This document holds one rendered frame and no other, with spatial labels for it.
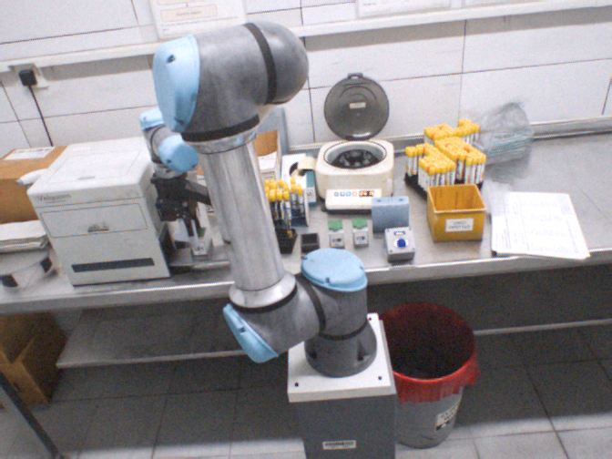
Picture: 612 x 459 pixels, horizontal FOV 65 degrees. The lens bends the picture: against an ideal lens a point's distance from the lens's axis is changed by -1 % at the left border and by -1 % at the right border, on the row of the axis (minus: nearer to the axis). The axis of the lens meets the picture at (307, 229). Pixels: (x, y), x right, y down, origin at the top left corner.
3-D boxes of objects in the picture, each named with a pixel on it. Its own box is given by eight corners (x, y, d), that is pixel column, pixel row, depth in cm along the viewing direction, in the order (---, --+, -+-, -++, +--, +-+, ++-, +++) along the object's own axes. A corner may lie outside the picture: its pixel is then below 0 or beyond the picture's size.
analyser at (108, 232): (70, 287, 130) (23, 192, 113) (104, 229, 153) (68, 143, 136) (181, 278, 129) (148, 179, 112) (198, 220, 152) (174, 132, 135)
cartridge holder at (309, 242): (300, 260, 130) (300, 249, 128) (300, 240, 137) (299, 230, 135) (321, 259, 130) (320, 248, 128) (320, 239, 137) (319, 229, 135)
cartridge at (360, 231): (353, 248, 132) (352, 228, 128) (352, 238, 136) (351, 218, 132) (368, 247, 132) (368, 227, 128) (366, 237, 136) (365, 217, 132)
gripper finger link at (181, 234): (178, 250, 126) (170, 218, 123) (200, 249, 126) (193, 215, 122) (175, 255, 123) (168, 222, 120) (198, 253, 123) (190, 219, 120)
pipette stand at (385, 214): (372, 238, 135) (372, 208, 129) (372, 224, 141) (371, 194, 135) (409, 237, 134) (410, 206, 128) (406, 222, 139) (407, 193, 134)
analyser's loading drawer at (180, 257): (157, 270, 129) (151, 256, 126) (163, 256, 135) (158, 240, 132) (232, 264, 128) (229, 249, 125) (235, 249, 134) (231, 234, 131)
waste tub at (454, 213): (433, 243, 130) (434, 212, 125) (425, 216, 141) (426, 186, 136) (483, 240, 129) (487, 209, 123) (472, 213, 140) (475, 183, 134)
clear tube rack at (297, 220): (240, 233, 144) (236, 212, 140) (243, 215, 152) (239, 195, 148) (309, 227, 143) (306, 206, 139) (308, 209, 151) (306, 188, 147)
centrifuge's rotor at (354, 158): (329, 185, 151) (327, 164, 147) (334, 162, 163) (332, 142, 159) (379, 184, 148) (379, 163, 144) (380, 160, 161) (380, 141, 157)
